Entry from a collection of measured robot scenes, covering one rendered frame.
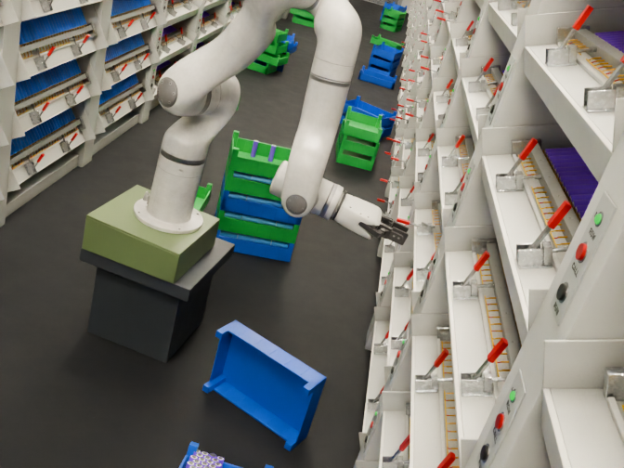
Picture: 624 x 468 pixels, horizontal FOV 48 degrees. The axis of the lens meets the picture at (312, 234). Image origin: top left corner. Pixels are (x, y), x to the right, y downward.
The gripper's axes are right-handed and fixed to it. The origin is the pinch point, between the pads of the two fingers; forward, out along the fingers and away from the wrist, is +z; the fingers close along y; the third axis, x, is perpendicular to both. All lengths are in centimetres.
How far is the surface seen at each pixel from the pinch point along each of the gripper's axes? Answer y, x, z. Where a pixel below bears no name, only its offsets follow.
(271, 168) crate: -81, -32, -37
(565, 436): 104, 33, 3
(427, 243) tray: -17.6, -6.6, 11.2
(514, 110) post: 26.8, 41.5, 3.0
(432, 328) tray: 27.7, -4.2, 10.8
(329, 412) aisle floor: -5, -60, 8
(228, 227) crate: -78, -59, -42
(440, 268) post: 27.2, 8.3, 6.1
